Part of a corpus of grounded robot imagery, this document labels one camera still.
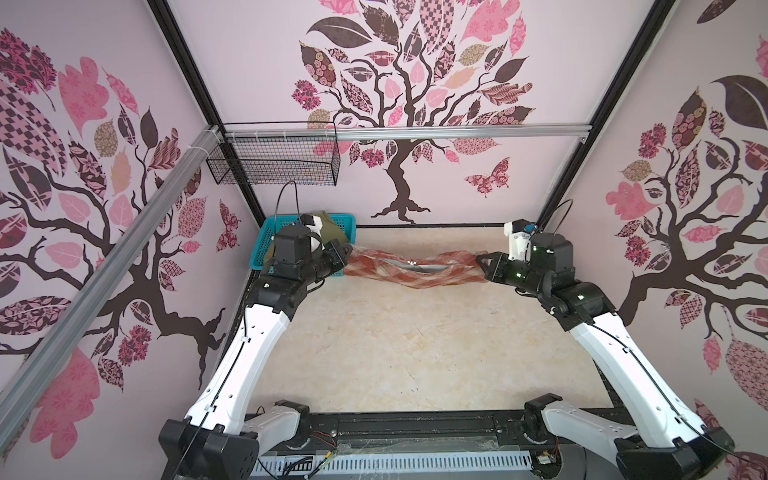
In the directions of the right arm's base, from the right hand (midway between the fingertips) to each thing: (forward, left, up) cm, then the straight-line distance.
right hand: (480, 254), depth 70 cm
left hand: (+2, +31, 0) cm, 31 cm away
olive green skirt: (+36, +46, -28) cm, 64 cm away
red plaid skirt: (-3, +10, -2) cm, 11 cm away
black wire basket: (+42, +59, +3) cm, 72 cm away
